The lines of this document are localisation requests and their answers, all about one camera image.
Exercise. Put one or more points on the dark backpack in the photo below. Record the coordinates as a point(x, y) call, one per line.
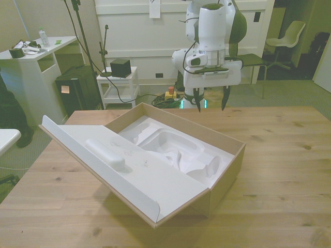
point(319, 51)

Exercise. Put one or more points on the white high desk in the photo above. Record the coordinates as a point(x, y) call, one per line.
point(26, 77)

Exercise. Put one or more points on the white panelled sliding door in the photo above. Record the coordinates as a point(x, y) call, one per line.
point(144, 38)

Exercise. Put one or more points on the small white side table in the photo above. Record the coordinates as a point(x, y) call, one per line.
point(129, 77)

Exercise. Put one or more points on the white moulded foam insert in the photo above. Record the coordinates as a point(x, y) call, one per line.
point(168, 139)

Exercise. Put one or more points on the white handheld device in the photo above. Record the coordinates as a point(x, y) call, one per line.
point(31, 49)

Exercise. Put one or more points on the dark clothed person leg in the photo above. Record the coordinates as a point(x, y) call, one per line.
point(13, 116)

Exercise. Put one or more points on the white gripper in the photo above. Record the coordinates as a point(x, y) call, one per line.
point(214, 82)

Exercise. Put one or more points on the tall black stand pole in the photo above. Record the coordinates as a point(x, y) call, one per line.
point(84, 38)

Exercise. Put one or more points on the white rounded table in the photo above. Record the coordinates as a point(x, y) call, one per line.
point(7, 139)

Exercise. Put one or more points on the black cube box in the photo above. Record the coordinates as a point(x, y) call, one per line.
point(119, 68)

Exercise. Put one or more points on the orange sticky note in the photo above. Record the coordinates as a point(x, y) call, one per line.
point(65, 89)

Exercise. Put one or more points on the yellow emergency stop button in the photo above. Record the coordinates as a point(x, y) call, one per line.
point(171, 94)

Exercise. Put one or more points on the white paper sheet on wall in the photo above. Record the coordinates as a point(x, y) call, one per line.
point(154, 9)

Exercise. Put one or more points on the black wall switch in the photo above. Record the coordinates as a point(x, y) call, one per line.
point(257, 17)

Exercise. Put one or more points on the dark seat metal chair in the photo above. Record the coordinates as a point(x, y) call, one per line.
point(250, 60)

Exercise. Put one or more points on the brown cardboard box with lid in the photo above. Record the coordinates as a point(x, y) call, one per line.
point(222, 186)

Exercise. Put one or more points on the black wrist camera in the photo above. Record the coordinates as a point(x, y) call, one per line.
point(216, 74)

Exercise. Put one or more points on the black office chair base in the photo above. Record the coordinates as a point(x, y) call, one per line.
point(7, 179)

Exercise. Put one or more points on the white shell chair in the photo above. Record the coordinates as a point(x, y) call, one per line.
point(287, 38)

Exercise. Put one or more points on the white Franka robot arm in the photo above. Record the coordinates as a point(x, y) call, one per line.
point(212, 25)

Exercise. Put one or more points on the black computer tower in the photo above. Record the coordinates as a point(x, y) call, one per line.
point(77, 93)

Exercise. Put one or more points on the clear plastic water bottle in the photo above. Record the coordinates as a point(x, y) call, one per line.
point(44, 37)

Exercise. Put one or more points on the short black microphone stand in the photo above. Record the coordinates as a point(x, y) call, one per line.
point(104, 51)

